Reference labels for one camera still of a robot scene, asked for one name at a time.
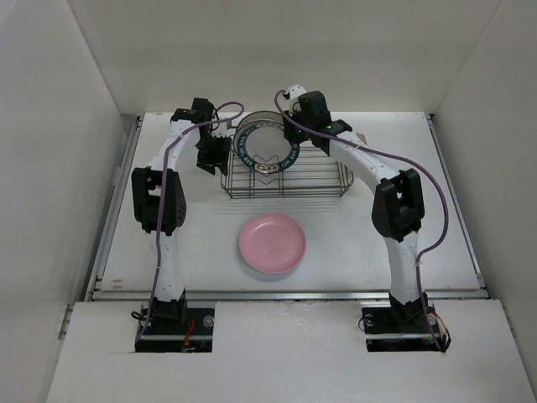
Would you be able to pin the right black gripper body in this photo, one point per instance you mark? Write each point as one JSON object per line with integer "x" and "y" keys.
{"x": 294, "y": 133}

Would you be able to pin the grey wire dish rack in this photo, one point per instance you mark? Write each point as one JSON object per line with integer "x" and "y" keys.
{"x": 314, "y": 174}

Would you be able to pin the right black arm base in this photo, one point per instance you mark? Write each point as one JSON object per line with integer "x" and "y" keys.
{"x": 383, "y": 335}

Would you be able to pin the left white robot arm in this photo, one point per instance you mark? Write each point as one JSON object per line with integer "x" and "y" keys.
{"x": 159, "y": 204}

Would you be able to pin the white plastic cutlery holder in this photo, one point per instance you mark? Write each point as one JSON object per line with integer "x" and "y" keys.
{"x": 362, "y": 138}

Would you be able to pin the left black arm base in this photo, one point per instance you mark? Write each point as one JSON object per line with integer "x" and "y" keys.
{"x": 166, "y": 336}

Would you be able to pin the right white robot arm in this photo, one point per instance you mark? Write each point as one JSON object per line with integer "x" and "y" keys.
{"x": 398, "y": 202}

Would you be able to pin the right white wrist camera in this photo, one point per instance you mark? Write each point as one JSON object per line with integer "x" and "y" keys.
{"x": 291, "y": 95}

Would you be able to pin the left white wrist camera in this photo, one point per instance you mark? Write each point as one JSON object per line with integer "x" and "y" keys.
{"x": 223, "y": 132}

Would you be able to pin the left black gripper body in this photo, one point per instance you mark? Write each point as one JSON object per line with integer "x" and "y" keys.
{"x": 212, "y": 149}

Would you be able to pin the pink plastic plate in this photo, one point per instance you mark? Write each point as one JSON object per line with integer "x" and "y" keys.
{"x": 272, "y": 243}

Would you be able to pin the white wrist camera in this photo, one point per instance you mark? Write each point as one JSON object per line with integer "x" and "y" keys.
{"x": 291, "y": 95}
{"x": 223, "y": 132}

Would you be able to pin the patterned ceramic plate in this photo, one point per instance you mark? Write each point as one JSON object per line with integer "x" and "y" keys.
{"x": 261, "y": 115}
{"x": 262, "y": 147}

